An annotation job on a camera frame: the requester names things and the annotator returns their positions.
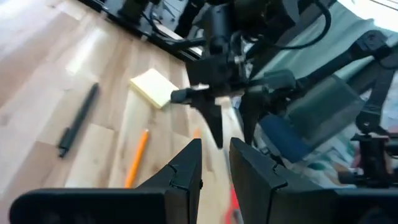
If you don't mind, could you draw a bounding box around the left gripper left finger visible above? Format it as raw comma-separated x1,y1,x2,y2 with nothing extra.
138,139,203,224

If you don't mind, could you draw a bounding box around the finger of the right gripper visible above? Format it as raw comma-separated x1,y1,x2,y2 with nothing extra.
189,96,224,149
239,93,265,146

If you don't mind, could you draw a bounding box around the black metal table frame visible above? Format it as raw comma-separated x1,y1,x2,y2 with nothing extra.
77,0,206,62

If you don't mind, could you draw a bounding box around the yellow sticky note pad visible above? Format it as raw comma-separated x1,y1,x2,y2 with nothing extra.
129,68,180,110

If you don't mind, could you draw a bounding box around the black pen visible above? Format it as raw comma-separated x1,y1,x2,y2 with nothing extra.
57,82,100,159

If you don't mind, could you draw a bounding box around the yellow pencil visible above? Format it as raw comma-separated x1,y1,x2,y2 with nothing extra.
124,129,150,189

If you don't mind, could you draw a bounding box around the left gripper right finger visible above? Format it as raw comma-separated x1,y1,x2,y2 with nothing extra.
229,138,338,224

